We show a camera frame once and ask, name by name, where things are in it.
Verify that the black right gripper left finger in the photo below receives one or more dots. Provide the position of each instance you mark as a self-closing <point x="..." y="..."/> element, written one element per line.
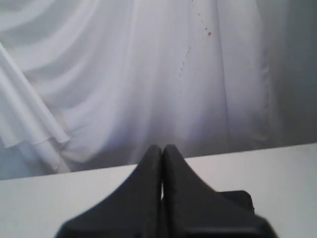
<point x="131" y="211"/>

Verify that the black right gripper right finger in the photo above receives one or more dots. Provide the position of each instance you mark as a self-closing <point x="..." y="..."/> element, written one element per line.
<point x="194" y="210"/>

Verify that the black plastic carry case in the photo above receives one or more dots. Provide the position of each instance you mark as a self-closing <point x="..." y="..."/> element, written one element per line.
<point x="241" y="198"/>

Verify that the white backdrop curtain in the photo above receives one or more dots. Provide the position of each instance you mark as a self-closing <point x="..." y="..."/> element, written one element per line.
<point x="88" y="84"/>

